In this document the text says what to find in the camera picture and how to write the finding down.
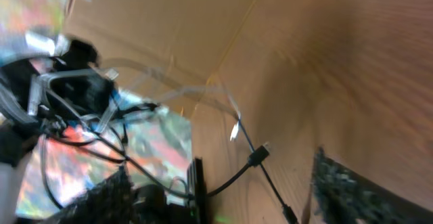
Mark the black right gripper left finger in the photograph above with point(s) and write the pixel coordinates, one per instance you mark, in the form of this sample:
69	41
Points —
115	201

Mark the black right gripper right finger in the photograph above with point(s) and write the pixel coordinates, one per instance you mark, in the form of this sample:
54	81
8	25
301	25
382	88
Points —
344	196

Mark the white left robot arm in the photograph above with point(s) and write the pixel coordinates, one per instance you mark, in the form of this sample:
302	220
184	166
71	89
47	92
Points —
38	88

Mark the brown cardboard panel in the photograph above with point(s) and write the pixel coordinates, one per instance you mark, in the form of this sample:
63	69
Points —
185	40

